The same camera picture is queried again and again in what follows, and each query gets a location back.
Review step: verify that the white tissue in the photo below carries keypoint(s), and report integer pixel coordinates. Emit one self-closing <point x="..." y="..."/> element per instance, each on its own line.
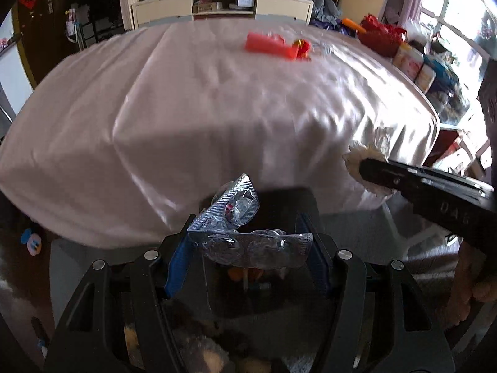
<point x="352" y="161"/>

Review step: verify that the silver blister pack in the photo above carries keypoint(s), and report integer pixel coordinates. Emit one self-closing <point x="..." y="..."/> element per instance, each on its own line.
<point x="240" y="202"/>

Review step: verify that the cartoon duck slipper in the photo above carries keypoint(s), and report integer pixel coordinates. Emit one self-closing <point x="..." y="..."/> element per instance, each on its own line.
<point x="31" y="241"/>

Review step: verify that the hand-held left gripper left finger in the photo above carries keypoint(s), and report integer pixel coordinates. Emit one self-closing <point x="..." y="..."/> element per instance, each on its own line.
<point x="176" y="262"/>

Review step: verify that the beige television cabinet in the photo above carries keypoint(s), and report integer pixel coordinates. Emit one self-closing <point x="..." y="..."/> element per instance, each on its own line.
<point x="279" y="6"/>

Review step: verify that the window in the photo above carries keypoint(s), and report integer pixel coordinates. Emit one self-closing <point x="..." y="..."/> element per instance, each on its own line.
<point x="466" y="27"/>

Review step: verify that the blue snack packet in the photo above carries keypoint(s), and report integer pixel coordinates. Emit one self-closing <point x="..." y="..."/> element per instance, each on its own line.
<point x="437" y="68"/>

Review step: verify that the white pink canister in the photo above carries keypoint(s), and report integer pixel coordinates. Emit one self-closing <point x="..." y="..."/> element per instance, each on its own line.
<point x="414" y="62"/>

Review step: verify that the red plastic bag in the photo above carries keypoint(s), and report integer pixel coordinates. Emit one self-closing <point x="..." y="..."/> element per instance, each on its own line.
<point x="268" y="44"/>
<point x="382" y="37"/>

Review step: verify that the blue grey cloth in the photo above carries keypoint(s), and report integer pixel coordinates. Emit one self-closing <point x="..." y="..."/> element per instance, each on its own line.
<point x="324" y="4"/>

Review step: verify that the dark brown door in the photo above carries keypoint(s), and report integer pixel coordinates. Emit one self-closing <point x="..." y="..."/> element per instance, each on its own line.
<point x="42" y="27"/>

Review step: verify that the small white box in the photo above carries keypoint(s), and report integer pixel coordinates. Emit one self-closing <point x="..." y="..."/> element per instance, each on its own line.
<point x="244" y="2"/>

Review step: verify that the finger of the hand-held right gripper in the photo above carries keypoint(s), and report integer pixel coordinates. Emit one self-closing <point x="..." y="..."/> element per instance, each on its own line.
<point x="388" y="176"/>

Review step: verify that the person's right hand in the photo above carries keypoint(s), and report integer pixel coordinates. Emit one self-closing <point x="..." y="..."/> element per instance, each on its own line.
<point x="464" y="279"/>

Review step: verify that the white yellow canister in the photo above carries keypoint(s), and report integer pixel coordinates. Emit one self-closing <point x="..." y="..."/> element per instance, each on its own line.
<point x="426" y="77"/>

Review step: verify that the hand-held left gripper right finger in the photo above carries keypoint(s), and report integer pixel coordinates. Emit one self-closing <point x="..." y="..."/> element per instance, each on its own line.
<point x="316" y="260"/>

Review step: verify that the small red gold wrapper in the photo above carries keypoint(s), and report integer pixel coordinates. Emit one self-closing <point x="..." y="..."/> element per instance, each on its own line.
<point x="303" y="46"/>

